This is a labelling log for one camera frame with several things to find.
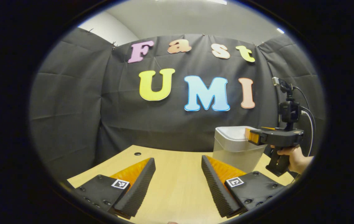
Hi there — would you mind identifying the black backdrop cloth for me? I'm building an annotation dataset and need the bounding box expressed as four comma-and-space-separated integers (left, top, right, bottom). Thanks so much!
29, 27, 326, 181

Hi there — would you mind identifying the white cable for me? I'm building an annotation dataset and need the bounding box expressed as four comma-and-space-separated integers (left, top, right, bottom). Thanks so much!
301, 110, 315, 156

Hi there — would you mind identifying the white desktop garbage bin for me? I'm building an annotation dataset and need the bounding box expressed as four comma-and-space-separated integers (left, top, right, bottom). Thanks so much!
213, 126, 267, 173

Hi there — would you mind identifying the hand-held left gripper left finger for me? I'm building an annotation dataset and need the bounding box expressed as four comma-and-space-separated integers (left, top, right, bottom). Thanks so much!
68, 157, 156, 220

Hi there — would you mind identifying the black cable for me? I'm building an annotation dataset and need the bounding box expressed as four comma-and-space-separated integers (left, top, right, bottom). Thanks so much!
293, 86, 317, 156

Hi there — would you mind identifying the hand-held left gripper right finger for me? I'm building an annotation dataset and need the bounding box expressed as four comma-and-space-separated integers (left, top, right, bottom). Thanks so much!
201, 155, 288, 218

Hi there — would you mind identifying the wooden desktop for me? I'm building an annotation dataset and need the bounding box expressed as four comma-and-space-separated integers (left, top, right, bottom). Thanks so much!
67, 145, 295, 224

